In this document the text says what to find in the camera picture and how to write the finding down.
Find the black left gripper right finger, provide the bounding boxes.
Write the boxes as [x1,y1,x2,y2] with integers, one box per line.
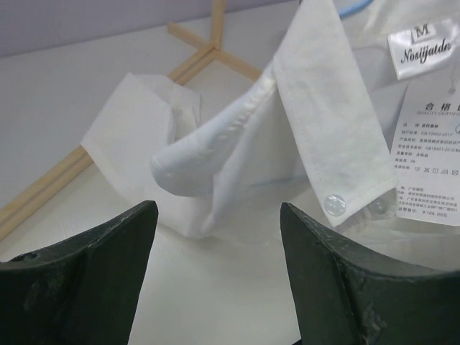
[280,203,459,344]

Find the wooden clothes rack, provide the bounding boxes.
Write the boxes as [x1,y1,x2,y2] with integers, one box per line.
[1,1,261,239]

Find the blue wire hanger white shirt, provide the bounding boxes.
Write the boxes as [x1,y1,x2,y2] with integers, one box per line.
[338,0,373,19]

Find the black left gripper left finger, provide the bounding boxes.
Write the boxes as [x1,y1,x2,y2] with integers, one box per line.
[1,201,158,344]

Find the white shirt paper tag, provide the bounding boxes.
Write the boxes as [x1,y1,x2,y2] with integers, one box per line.
[391,79,459,226]

